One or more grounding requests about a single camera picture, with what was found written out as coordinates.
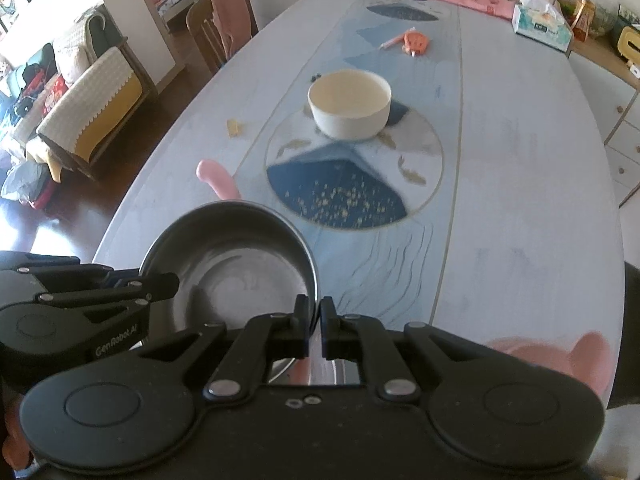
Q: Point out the large stainless steel bowl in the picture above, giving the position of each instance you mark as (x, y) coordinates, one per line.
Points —
(235, 270)

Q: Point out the pile of clothes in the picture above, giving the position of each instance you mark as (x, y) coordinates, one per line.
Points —
(27, 185)

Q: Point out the white wooden drawer cabinet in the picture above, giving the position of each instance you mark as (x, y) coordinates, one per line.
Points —
(620, 110)

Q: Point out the yellow tissue holder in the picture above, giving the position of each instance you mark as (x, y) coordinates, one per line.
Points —
(629, 42)

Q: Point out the wooden chair with pink cloth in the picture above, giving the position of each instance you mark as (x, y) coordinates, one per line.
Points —
(220, 25)

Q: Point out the orange lidded jar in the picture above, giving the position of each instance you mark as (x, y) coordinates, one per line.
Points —
(584, 17)

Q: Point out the teal white tissue box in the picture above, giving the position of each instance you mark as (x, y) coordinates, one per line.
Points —
(542, 25)

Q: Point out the small yellow scrap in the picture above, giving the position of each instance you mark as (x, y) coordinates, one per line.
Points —
(233, 127)

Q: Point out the pink bowl with steel insert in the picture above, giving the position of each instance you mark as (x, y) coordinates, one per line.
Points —
(575, 360)

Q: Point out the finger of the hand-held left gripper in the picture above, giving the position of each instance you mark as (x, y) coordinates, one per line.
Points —
(45, 272)
(160, 285)

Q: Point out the cream ceramic bowl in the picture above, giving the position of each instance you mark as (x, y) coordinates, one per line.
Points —
(350, 105)

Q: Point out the sofa with cream cover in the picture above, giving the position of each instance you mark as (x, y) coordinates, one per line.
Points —
(95, 95)

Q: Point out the person's left hand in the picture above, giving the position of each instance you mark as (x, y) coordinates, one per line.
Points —
(12, 445)

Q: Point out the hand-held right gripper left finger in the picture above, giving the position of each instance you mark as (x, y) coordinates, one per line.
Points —
(301, 327)

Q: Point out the small orange utensil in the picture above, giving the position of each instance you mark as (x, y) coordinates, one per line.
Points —
(410, 42)

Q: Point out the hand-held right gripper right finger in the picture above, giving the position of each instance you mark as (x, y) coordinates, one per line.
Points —
(327, 327)

